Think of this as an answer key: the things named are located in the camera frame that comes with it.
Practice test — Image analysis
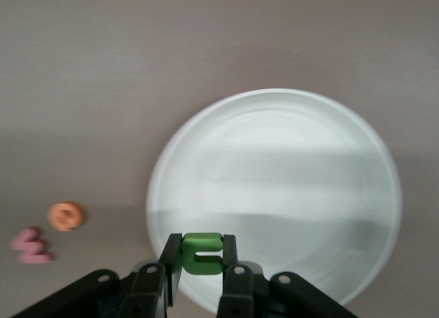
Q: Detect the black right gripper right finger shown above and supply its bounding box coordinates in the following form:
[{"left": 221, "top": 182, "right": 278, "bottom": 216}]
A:
[{"left": 218, "top": 234, "right": 358, "bottom": 318}]

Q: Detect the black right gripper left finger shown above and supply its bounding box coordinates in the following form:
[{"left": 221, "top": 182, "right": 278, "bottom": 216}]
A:
[{"left": 10, "top": 232, "right": 185, "bottom": 318}]

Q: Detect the green foam letter u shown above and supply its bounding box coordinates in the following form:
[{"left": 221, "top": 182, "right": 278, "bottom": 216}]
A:
[{"left": 180, "top": 232, "right": 226, "bottom": 276}]

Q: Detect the orange foam letter e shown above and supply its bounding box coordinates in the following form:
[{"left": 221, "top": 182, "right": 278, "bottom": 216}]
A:
[{"left": 47, "top": 201, "right": 83, "bottom": 232}]

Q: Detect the pink foam letter w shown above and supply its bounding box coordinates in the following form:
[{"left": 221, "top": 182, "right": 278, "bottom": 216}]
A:
[{"left": 10, "top": 227, "right": 54, "bottom": 264}]

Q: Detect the beige round plate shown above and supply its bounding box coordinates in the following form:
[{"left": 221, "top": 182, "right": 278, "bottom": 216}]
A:
[{"left": 145, "top": 88, "right": 402, "bottom": 314}]

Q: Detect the brown table cover sheet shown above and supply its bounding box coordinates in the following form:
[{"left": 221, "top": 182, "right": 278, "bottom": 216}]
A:
[{"left": 0, "top": 0, "right": 439, "bottom": 318}]

